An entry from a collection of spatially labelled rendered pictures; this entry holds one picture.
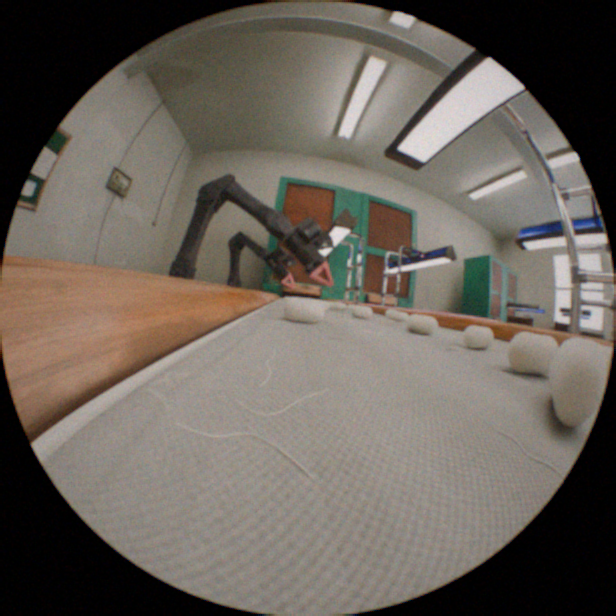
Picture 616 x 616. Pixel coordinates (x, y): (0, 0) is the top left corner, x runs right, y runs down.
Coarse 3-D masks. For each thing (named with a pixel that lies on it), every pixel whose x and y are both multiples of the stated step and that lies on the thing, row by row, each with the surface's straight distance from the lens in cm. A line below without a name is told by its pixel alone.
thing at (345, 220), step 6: (348, 210) 71; (342, 216) 69; (348, 216) 70; (336, 222) 67; (342, 222) 68; (348, 222) 68; (354, 222) 70; (330, 228) 73; (342, 228) 70; (348, 228) 70
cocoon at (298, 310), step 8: (288, 304) 15; (296, 304) 15; (304, 304) 15; (312, 304) 15; (320, 304) 15; (288, 312) 15; (296, 312) 15; (304, 312) 15; (312, 312) 15; (320, 312) 15; (296, 320) 15; (304, 320) 15; (312, 320) 15
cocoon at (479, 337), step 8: (472, 328) 16; (480, 328) 16; (488, 328) 17; (464, 336) 16; (472, 336) 16; (480, 336) 16; (488, 336) 17; (472, 344) 16; (480, 344) 16; (488, 344) 17
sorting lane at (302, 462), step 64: (256, 320) 14; (320, 320) 19; (384, 320) 33; (128, 384) 4; (192, 384) 4; (256, 384) 4; (320, 384) 5; (384, 384) 5; (448, 384) 7; (512, 384) 9; (64, 448) 4; (128, 448) 3; (192, 448) 3; (256, 448) 3; (320, 448) 3; (384, 448) 3; (448, 448) 4; (512, 448) 5; (576, 448) 6; (128, 512) 3; (192, 512) 2; (256, 512) 2; (320, 512) 2; (384, 512) 3; (448, 512) 3; (512, 512) 3; (192, 576) 2; (256, 576) 2; (320, 576) 2; (384, 576) 2; (448, 576) 3
